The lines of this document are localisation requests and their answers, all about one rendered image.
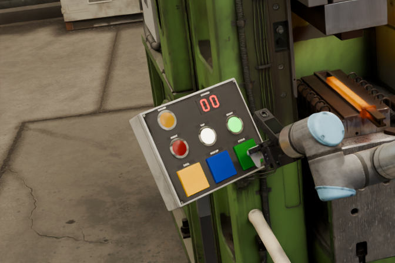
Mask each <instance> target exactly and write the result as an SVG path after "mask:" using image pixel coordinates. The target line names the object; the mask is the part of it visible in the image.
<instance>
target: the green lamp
mask: <svg viewBox="0 0 395 263"><path fill-rule="evenodd" d="M228 125H229V128H230V129H231V130H232V131H233V132H238V131H239V130H240V129H241V127H242V124H241V122H240V120H239V119H238V118H236V117H232V118H230V119H229V122H228Z"/></svg>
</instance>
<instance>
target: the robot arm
mask: <svg viewBox="0 0 395 263"><path fill-rule="evenodd" d="M253 120H254V121H255V122H256V123H257V124H258V126H259V127H260V128H261V129H262V130H263V131H264V132H265V133H266V134H267V135H268V136H269V138H270V139H268V140H266V141H264V142H261V143H259V144H258V145H257V146H255V147H252V148H251V149H249V150H248V151H247V155H248V156H250V157H251V158H252V160H253V162H254V163H255V165H256V166H257V167H258V168H259V167H261V163H260V159H262V158H263V159H264V161H265V162H266V164H264V165H265V168H266V170H267V172H268V171H272V170H275V169H277V168H279V167H281V166H285V165H287V164H290V163H293V162H295V161H298V160H300V159H302V158H304V156H305V155H306V157H307V160H308V163H309V167H310V171H311V173H312V177H313V180H314V184H315V186H316V187H315V189H316V190H317V193H318V195H319V198H320V199H321V200H322V201H330V200H336V199H340V198H346V197H351V196H354V195H356V190H358V189H361V188H364V187H368V186H372V185H374V184H378V183H382V182H385V181H389V180H395V141H393V142H390V143H384V144H382V145H379V146H377V147H373V148H371V149H367V150H363V151H359V152H357V153H352V154H349V155H346V156H344V154H343V150H342V147H341V144H340V143H341V142H342V140H343V138H344V127H343V124H342V122H341V120H340V119H339V118H338V117H337V116H336V115H335V114H333V113H330V112H320V113H314V114H312V115H311V116H309V117H307V118H305V119H302V120H300V121H298V122H295V123H292V124H290V125H288V126H286V127H283V126H282V125H281V124H280V123H279V121H278V120H277V119H276V118H275V117H274V116H273V115H272V114H271V112H269V111H268V110H267V109H266V108H264V109H261V110H258V111H256V112H255V113H254V116H253ZM257 152H258V153H257ZM268 165H269V166H270V168H273V167H274V168H273V169H271V170H270V169H269V167H268Z"/></svg>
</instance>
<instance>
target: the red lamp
mask: <svg viewBox="0 0 395 263"><path fill-rule="evenodd" d="M172 149H173V152H174V153H175V154H176V155H178V156H182V155H184V154H185V153H186V150H187V148H186V144H185V143H184V142H183V141H181V140H177V141H175V142H174V143H173V145H172Z"/></svg>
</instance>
